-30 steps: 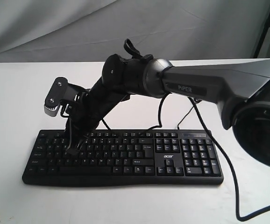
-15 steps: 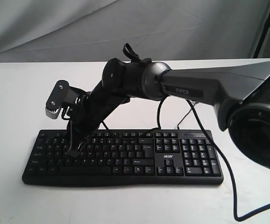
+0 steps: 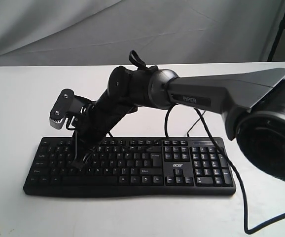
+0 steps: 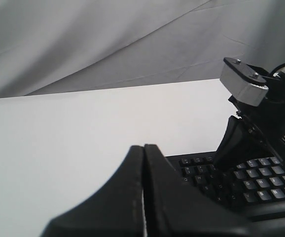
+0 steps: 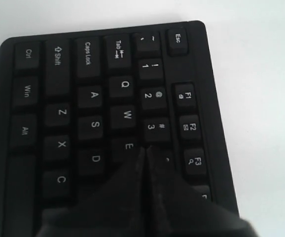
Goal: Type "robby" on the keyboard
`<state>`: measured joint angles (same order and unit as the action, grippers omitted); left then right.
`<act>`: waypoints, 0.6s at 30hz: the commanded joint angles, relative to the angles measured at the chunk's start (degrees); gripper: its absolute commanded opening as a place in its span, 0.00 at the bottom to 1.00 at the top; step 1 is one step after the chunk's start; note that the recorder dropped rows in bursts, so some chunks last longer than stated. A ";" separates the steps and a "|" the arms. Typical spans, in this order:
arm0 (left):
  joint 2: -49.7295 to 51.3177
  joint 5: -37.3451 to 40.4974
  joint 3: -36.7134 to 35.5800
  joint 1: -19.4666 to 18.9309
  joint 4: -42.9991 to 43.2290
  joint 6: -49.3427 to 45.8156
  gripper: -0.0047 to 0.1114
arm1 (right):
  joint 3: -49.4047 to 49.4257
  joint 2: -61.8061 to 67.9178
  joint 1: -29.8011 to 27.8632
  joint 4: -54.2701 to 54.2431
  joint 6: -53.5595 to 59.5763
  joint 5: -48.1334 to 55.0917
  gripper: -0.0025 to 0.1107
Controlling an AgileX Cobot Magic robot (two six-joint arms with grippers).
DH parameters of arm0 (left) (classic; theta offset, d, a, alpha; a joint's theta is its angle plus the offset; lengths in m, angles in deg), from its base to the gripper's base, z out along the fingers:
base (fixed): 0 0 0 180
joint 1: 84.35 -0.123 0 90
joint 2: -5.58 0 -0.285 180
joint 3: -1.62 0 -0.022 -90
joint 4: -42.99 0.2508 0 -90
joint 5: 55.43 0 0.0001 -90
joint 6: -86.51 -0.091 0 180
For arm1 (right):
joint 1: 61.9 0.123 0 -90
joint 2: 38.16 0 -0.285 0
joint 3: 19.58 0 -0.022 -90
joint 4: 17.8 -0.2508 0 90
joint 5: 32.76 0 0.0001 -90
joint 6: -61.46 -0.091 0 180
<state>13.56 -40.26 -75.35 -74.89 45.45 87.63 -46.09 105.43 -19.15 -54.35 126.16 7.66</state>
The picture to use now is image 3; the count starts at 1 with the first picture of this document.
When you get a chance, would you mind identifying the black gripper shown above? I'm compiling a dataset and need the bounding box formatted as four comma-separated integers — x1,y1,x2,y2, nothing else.
70,93,138,169

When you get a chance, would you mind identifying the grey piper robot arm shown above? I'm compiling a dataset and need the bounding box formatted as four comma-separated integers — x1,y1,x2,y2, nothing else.
73,66,285,181

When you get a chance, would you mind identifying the black acer keyboard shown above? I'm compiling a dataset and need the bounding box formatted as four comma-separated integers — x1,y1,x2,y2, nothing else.
23,137,236,198

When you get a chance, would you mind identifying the grey backdrop cloth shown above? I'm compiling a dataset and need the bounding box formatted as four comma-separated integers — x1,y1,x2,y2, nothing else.
0,0,285,66

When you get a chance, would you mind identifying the black tripod stand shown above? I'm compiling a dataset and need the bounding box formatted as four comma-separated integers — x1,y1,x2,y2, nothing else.
266,0,285,62

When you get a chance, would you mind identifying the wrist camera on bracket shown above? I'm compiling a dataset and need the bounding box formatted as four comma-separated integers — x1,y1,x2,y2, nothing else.
49,88,95,131

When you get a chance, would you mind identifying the black keyboard usb cable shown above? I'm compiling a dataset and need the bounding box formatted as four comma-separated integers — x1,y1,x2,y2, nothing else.
186,108,209,138

